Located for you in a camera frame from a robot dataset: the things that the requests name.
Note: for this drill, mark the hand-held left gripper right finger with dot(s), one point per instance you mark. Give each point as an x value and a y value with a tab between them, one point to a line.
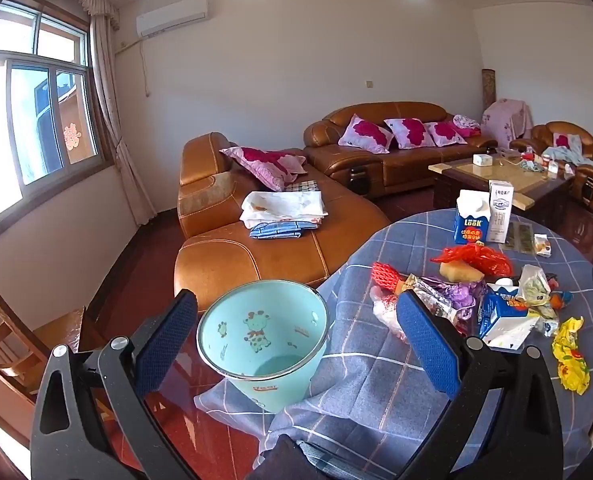
429	340

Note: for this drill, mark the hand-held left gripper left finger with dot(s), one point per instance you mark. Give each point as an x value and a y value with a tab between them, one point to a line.
169	340

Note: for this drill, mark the colourful foil wrapper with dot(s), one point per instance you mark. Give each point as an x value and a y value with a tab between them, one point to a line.
556	300

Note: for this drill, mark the yellow sponge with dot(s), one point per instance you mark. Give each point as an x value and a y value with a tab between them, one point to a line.
459	272

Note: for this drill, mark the red foam fruit net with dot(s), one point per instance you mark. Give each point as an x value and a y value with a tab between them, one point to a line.
389	276

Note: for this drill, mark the light blue giraffe print bucket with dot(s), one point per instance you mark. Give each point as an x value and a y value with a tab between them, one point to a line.
256	330

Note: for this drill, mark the red plastic bag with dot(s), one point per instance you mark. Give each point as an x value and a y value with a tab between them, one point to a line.
481	257

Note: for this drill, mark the silver snack wrapper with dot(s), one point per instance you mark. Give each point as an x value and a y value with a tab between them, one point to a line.
431	290

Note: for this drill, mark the clear wrapper with red print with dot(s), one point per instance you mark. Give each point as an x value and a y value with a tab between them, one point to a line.
386	310

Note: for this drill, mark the purple wrapper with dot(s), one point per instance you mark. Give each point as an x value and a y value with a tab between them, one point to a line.
464	295

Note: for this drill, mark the crumpled silver wrapper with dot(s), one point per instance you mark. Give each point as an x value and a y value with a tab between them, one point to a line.
546	322

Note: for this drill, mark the green white wrapper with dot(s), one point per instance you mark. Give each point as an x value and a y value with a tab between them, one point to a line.
533	285

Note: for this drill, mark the small white orange box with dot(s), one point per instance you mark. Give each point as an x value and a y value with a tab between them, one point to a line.
542	246

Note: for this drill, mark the blue white juice carton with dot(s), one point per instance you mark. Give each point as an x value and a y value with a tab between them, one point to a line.
501	320

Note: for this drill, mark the blue plaid tablecloth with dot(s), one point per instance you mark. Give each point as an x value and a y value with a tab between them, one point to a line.
376	400

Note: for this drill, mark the yellow wrapper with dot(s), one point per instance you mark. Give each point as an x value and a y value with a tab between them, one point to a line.
571	360

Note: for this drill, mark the transparent sachet strip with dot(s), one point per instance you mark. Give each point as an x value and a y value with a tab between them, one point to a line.
520	237

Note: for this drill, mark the brown leather armchair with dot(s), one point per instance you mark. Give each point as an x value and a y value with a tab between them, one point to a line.
588	180

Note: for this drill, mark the wooden chair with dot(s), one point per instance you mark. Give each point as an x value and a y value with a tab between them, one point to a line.
61	330

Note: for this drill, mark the brown leather chaise sofa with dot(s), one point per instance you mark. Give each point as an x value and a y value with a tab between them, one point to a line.
256	265

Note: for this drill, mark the blue white milk carton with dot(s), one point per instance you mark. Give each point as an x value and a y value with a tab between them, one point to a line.
471	225

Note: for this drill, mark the tall white milk carton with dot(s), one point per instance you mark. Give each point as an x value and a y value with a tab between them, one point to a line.
500	210

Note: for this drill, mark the light blue clothing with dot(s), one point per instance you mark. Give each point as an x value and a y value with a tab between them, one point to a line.
571	156

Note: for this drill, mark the dark wooden coffee table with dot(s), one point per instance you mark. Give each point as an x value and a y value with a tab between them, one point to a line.
454	195

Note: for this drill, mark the pink floral pillow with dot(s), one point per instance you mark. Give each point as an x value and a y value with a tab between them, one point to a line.
409	132
366	132
446	132
264	165
567	141

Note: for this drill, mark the blue plaid folded cloth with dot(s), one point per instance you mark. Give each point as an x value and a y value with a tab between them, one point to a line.
281	230

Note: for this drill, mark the white folded cloth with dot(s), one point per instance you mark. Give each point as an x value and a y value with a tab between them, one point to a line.
281	207

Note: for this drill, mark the white tissue box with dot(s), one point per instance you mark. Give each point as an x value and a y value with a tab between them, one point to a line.
482	160

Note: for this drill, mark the pink floral cloth cover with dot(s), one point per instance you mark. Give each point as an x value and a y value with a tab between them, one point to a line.
506	120

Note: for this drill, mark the checked cloth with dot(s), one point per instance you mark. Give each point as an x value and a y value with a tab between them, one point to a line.
304	186

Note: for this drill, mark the beige curtain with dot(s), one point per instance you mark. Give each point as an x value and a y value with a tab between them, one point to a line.
119	135

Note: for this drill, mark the folded pink floral blanket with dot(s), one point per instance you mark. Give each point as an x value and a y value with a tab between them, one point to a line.
465	124

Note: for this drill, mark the red paper window decoration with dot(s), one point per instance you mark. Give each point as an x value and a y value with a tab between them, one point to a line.
70	137

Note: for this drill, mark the tall brown patterned cylinder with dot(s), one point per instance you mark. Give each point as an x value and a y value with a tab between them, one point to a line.
488	87

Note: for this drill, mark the window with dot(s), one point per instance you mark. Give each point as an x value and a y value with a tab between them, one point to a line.
51	120

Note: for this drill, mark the white air conditioner pipe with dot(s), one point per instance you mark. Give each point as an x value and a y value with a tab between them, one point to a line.
144	67

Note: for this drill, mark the white air conditioner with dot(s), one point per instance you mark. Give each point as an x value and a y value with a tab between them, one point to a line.
171	15

